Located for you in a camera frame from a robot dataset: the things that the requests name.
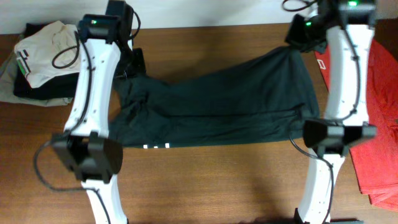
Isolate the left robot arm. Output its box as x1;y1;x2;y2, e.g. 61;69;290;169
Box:
49;1;146;223

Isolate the white folded t-shirt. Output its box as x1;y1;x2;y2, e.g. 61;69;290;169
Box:
14;21;81;88

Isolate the dark green Nike t-shirt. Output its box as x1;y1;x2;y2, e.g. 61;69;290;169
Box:
109;46;320;147

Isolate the grey folded garment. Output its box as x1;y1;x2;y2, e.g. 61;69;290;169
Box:
1;52;72;107

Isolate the red t-shirt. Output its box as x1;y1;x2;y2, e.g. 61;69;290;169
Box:
313;39;398;212

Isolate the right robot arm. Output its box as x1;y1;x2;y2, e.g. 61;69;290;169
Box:
285;0;377;224

